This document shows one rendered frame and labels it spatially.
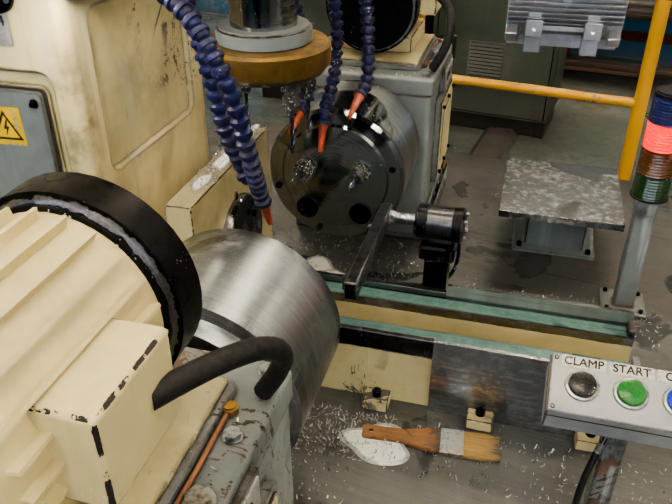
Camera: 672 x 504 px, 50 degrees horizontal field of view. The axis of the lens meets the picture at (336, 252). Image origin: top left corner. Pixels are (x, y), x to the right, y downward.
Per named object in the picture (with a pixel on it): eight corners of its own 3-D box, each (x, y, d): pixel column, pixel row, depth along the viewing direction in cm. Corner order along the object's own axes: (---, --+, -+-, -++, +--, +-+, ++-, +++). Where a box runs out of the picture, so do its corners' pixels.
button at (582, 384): (565, 399, 79) (568, 393, 77) (567, 374, 80) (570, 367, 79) (594, 404, 78) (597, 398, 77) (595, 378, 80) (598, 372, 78)
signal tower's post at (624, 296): (600, 312, 134) (651, 96, 113) (598, 289, 141) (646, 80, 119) (645, 319, 133) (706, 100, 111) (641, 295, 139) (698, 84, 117)
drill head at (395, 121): (256, 249, 132) (247, 119, 119) (319, 160, 165) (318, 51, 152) (391, 269, 126) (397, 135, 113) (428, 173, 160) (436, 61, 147)
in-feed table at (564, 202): (492, 260, 150) (498, 210, 144) (501, 202, 173) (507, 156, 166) (613, 276, 145) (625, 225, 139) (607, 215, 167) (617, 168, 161)
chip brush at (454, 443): (359, 444, 106) (359, 440, 106) (364, 420, 111) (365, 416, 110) (501, 464, 103) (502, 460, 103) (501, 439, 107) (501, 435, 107)
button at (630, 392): (613, 407, 78) (617, 401, 76) (614, 382, 79) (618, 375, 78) (643, 413, 77) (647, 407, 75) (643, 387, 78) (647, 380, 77)
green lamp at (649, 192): (631, 201, 123) (637, 177, 121) (629, 186, 128) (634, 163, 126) (669, 205, 122) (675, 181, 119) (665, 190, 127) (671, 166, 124)
